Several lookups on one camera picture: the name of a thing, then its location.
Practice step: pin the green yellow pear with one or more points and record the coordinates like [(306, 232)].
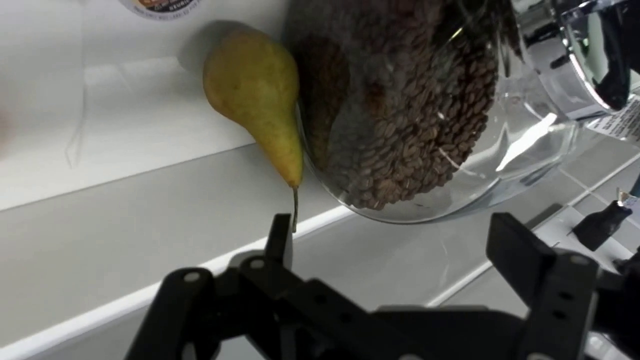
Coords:
[(252, 87)]

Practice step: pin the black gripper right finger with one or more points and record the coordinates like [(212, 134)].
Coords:
[(552, 292)]

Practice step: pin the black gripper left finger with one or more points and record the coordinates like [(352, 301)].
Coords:
[(281, 241)]

